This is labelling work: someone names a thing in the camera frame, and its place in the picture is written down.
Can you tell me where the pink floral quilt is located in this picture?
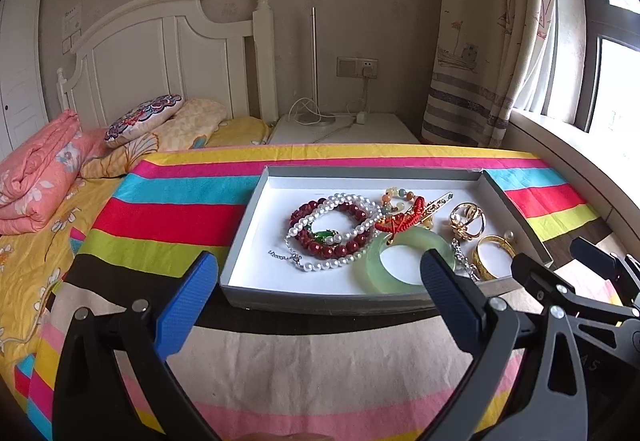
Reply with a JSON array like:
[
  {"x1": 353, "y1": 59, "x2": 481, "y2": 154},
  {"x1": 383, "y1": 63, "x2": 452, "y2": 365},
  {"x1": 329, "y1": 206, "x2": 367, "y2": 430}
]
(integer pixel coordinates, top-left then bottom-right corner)
[{"x1": 0, "y1": 110, "x2": 108, "y2": 236}]

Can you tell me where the dark red bead bracelet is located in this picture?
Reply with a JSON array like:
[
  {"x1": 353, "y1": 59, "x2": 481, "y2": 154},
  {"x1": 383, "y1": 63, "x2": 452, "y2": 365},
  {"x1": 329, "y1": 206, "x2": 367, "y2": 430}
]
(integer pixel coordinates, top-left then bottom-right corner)
[{"x1": 289, "y1": 201, "x2": 376, "y2": 258}]

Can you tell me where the white pearl necklace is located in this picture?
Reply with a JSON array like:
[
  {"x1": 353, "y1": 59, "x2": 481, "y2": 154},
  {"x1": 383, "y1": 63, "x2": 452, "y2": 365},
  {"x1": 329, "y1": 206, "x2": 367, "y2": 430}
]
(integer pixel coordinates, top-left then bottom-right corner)
[{"x1": 285, "y1": 192, "x2": 383, "y2": 274}]

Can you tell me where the printed cream curtain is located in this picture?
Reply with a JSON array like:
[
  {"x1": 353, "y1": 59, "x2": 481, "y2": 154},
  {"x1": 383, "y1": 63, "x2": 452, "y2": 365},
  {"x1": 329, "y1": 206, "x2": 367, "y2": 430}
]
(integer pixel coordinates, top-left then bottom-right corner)
[{"x1": 420, "y1": 0, "x2": 561, "y2": 149}]

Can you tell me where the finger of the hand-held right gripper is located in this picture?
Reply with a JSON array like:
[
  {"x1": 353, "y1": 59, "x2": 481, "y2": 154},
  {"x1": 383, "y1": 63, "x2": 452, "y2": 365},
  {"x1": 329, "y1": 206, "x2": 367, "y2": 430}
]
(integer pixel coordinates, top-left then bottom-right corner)
[
  {"x1": 510, "y1": 252, "x2": 640, "y2": 323},
  {"x1": 570, "y1": 237, "x2": 640, "y2": 306}
]

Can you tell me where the green pendant silver necklace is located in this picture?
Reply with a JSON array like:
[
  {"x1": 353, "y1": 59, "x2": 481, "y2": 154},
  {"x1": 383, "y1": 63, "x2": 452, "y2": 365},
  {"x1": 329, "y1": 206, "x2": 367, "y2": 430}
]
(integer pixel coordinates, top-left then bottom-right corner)
[{"x1": 268, "y1": 230, "x2": 342, "y2": 266}]

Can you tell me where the gold bangle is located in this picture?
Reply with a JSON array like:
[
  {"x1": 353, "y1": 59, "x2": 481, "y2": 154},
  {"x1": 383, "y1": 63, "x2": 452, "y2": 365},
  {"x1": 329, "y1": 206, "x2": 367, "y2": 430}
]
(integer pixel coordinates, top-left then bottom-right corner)
[{"x1": 472, "y1": 235, "x2": 518, "y2": 282}]

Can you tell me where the white coiled cable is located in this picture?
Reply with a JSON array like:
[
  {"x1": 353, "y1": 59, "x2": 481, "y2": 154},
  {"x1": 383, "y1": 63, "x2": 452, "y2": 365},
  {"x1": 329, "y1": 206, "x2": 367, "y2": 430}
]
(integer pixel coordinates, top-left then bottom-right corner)
[{"x1": 287, "y1": 97, "x2": 326, "y2": 124}]

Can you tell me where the embroidered round pillow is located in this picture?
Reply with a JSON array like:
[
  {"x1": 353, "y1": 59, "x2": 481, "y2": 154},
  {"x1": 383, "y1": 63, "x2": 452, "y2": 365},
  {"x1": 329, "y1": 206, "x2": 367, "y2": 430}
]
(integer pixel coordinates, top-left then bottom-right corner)
[{"x1": 104, "y1": 94, "x2": 185, "y2": 142}]

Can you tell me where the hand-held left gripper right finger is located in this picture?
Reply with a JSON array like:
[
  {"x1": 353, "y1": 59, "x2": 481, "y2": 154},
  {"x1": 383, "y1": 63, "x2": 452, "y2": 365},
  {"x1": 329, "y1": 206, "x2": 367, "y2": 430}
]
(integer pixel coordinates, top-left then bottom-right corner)
[{"x1": 420, "y1": 248, "x2": 588, "y2": 441}]

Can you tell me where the gold openwork ring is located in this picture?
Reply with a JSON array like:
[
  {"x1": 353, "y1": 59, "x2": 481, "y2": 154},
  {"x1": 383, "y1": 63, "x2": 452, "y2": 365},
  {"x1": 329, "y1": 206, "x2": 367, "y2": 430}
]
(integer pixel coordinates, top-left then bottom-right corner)
[{"x1": 449, "y1": 202, "x2": 488, "y2": 242}]

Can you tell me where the white window sill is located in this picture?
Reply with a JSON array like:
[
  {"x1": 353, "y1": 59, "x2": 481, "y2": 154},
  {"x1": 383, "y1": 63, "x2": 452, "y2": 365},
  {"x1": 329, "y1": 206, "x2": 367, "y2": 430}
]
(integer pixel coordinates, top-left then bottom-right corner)
[{"x1": 510, "y1": 108, "x2": 640, "y2": 242}]

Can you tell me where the white nightstand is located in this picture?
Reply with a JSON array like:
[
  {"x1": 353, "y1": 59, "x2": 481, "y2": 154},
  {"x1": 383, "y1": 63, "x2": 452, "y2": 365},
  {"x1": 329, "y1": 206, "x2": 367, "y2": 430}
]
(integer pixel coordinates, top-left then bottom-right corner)
[{"x1": 267, "y1": 113, "x2": 421, "y2": 146}]

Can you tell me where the white wooden headboard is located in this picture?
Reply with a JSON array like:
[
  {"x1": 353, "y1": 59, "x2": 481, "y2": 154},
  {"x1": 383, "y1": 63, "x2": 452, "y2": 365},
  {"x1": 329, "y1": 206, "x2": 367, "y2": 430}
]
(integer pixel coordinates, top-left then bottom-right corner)
[{"x1": 55, "y1": 0, "x2": 278, "y2": 132}]

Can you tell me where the paper wall notice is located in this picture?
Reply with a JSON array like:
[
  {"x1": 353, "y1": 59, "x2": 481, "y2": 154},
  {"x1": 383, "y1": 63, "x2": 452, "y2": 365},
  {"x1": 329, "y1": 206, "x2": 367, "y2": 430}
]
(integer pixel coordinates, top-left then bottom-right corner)
[{"x1": 61, "y1": 7, "x2": 82, "y2": 54}]

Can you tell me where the yellow patterned pillow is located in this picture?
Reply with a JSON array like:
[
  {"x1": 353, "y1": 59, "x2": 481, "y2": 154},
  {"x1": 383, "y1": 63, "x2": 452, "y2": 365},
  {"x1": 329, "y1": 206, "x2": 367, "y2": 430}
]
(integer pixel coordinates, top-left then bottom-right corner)
[{"x1": 80, "y1": 98, "x2": 230, "y2": 179}]

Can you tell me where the striped colourful blanket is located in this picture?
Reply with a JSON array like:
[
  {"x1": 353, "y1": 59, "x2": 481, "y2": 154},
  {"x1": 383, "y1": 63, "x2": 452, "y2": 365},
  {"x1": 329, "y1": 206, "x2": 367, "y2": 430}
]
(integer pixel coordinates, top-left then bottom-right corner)
[{"x1": 12, "y1": 143, "x2": 631, "y2": 441}]

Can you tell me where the green jade bangle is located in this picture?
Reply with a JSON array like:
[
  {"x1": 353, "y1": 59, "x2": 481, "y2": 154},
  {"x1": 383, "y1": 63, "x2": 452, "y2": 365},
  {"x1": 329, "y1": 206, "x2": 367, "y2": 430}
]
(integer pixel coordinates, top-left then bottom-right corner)
[{"x1": 354, "y1": 227, "x2": 457, "y2": 294}]

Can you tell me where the yellow bed sheet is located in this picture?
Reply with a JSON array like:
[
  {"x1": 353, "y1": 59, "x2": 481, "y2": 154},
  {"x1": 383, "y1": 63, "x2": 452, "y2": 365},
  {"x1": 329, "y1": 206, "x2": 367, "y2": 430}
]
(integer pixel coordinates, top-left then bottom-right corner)
[{"x1": 0, "y1": 116, "x2": 271, "y2": 372}]

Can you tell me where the white charger cable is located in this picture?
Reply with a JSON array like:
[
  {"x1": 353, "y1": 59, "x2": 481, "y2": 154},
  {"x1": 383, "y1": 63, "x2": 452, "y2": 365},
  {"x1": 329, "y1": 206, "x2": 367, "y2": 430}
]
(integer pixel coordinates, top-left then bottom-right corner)
[{"x1": 320, "y1": 66, "x2": 373, "y2": 142}]

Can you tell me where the gold flower hair clip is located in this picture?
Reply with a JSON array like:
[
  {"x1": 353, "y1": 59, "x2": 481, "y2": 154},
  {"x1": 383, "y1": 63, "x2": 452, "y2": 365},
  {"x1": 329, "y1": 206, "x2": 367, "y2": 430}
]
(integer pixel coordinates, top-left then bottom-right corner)
[{"x1": 420, "y1": 191, "x2": 454, "y2": 228}]

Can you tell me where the slim metal pole lamp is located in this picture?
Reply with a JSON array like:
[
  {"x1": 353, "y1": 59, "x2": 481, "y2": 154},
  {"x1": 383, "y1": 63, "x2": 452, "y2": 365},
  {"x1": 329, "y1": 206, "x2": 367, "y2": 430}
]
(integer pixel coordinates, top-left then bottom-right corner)
[{"x1": 295, "y1": 7, "x2": 337, "y2": 128}]

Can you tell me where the window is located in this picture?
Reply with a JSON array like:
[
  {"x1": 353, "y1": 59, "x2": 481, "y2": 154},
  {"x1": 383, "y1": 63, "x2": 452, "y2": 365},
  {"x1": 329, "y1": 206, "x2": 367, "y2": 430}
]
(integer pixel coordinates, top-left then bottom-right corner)
[{"x1": 565, "y1": 0, "x2": 640, "y2": 156}]

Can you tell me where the red knotted string bracelet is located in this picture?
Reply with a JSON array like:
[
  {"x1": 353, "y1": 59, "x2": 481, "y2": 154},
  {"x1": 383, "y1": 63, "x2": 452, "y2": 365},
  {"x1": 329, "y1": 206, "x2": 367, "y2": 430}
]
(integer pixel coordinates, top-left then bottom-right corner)
[{"x1": 374, "y1": 198, "x2": 431, "y2": 238}]

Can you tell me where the grey cardboard box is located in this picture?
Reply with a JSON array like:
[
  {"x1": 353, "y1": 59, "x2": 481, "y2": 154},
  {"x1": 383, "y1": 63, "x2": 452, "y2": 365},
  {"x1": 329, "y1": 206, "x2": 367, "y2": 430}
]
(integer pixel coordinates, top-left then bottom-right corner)
[{"x1": 218, "y1": 165, "x2": 554, "y2": 317}]

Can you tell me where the mixed pastel bead bracelet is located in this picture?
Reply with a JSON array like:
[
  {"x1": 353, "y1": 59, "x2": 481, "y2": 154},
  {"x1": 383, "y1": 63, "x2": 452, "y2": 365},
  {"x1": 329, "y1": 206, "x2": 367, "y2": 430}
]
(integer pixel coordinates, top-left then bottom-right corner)
[{"x1": 380, "y1": 187, "x2": 426, "y2": 214}]

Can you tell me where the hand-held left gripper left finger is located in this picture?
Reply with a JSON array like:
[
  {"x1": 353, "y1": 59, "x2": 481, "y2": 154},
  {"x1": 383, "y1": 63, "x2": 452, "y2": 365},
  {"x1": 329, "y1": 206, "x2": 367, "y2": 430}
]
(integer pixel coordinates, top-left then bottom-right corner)
[{"x1": 52, "y1": 251, "x2": 221, "y2": 441}]

